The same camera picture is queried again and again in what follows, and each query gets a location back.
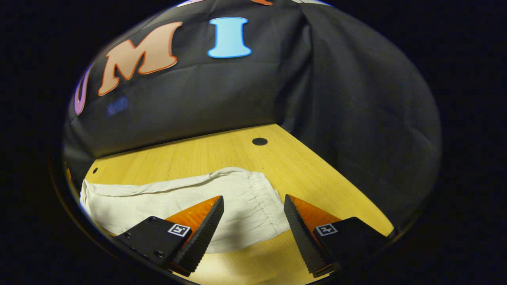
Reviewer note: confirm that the black backdrop cloth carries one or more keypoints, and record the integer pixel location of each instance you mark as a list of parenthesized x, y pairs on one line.
[(237, 91)]

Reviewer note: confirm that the white jeans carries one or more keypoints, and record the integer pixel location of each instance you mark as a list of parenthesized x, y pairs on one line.
[(245, 198)]

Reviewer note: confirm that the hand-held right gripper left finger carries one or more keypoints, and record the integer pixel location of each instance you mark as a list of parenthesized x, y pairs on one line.
[(206, 233)]

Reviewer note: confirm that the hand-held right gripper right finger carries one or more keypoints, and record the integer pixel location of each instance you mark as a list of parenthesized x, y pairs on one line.
[(303, 241)]

